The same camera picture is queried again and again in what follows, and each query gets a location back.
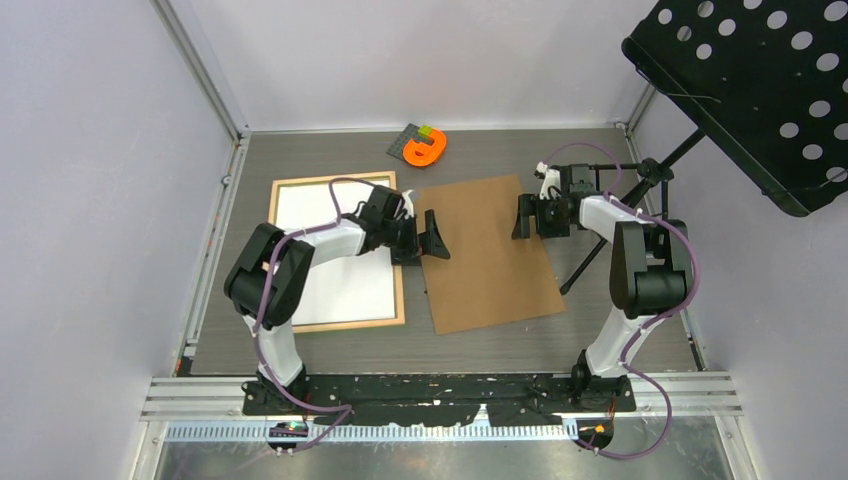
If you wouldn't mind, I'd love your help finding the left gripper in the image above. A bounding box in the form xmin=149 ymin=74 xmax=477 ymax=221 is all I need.
xmin=382 ymin=211 xmax=450 ymax=268

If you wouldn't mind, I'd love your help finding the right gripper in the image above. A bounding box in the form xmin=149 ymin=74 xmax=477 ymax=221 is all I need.
xmin=511 ymin=194 xmax=571 ymax=240

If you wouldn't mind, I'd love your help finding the wooden picture frame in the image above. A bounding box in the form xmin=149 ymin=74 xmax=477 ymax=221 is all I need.
xmin=267 ymin=170 xmax=407 ymax=335

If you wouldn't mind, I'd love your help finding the brown backing board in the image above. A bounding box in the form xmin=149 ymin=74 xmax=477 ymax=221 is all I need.
xmin=416 ymin=175 xmax=566 ymax=335

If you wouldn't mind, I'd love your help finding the landscape photo print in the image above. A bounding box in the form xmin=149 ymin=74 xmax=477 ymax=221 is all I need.
xmin=274 ymin=180 xmax=399 ymax=327

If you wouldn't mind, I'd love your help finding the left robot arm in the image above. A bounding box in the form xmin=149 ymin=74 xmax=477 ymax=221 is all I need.
xmin=224 ymin=184 xmax=451 ymax=414

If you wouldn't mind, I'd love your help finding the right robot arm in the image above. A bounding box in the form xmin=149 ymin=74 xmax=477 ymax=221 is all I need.
xmin=512 ymin=162 xmax=695 ymax=411

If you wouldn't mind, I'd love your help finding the orange plastic horseshoe piece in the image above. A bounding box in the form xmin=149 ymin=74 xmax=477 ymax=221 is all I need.
xmin=404 ymin=128 xmax=448 ymax=168

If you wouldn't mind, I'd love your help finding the green building brick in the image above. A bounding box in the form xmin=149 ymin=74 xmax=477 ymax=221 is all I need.
xmin=416 ymin=125 xmax=433 ymax=142

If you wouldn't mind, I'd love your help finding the grey building baseplate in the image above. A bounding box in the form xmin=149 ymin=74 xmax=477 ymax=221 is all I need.
xmin=386 ymin=123 xmax=421 ymax=161

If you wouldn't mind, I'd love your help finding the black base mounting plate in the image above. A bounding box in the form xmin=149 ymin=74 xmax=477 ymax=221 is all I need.
xmin=241 ymin=373 xmax=636 ymax=427

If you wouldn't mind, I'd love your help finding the black perforated music stand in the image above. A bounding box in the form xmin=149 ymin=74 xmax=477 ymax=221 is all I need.
xmin=559 ymin=0 xmax=848 ymax=297

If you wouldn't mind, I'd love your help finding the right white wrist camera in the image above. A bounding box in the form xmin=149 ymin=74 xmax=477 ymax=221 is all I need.
xmin=534 ymin=162 xmax=562 ymax=200

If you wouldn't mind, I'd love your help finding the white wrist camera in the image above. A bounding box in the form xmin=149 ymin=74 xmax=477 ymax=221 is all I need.
xmin=399 ymin=189 xmax=418 ymax=219
xmin=534 ymin=162 xmax=562 ymax=200

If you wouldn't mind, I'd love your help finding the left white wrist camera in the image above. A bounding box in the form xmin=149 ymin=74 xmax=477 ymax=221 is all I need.
xmin=399 ymin=189 xmax=418 ymax=219

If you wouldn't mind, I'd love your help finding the aluminium rail frame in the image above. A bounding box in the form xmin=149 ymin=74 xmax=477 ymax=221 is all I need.
xmin=128 ymin=371 xmax=763 ymax=479

